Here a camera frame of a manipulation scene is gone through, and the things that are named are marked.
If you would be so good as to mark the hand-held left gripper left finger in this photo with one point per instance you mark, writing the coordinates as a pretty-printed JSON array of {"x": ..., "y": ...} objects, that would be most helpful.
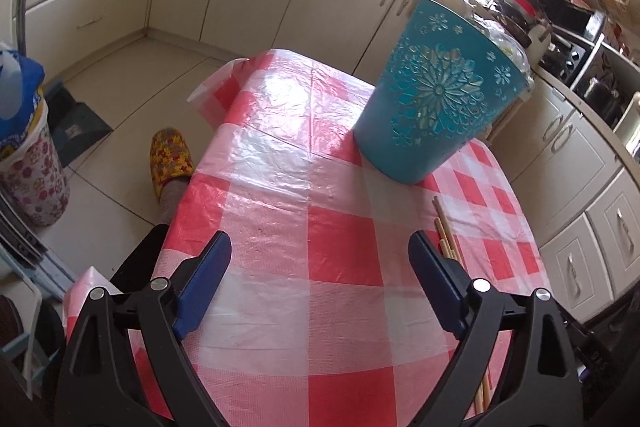
[{"x": 200, "y": 287}]

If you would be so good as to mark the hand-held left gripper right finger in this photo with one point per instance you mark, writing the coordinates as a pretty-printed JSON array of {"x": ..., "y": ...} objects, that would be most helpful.
[{"x": 440, "y": 287}]

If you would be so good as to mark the pile of wooden chopsticks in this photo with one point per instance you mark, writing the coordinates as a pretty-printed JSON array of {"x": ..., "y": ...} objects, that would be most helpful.
[{"x": 444, "y": 227}]

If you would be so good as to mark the teal patterned plastic bucket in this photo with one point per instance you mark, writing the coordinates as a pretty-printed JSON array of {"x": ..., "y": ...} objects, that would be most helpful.
[{"x": 425, "y": 107}]

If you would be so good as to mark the person's leg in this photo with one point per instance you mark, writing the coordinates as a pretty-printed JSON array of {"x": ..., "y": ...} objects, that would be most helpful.
[{"x": 140, "y": 257}]

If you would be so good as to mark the yellow floral slipper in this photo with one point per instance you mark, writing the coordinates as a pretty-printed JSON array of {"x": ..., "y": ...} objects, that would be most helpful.
[{"x": 170, "y": 157}]

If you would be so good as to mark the red checkered plastic tablecloth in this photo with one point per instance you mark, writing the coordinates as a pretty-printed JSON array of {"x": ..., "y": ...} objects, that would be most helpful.
[{"x": 300, "y": 187}]

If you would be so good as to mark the grey metal rack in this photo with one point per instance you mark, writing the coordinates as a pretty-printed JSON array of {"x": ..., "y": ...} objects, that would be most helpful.
[{"x": 30, "y": 257}]

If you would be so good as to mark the floral trash bin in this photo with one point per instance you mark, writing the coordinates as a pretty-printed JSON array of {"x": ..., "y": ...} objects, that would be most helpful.
[{"x": 35, "y": 182}]

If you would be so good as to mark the black kettle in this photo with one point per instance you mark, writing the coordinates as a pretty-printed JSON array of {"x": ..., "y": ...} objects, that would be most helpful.
[{"x": 600, "y": 99}]

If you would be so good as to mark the clear plastic bag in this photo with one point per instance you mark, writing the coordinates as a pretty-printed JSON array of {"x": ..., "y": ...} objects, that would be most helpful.
[{"x": 505, "y": 42}]

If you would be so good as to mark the white kettle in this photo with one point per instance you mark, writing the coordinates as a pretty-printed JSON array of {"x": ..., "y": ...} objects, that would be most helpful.
[{"x": 537, "y": 42}]

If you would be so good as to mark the blue and white plastic bag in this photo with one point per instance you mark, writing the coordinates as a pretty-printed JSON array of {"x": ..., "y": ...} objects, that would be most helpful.
[{"x": 15, "y": 97}]

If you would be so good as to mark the black gas stove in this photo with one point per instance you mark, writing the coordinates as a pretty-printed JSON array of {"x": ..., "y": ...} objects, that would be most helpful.
[{"x": 570, "y": 52}]

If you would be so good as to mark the red and black pots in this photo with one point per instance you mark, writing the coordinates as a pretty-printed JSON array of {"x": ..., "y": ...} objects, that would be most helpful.
[{"x": 515, "y": 2}]

